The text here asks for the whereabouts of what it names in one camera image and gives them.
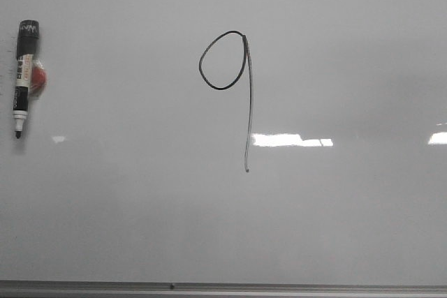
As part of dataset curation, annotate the black white whiteboard marker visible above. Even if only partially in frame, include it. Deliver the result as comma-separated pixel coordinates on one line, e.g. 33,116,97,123
13,20,40,139

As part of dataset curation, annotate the white whiteboard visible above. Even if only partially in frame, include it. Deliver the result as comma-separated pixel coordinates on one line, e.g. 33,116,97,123
1,0,446,297

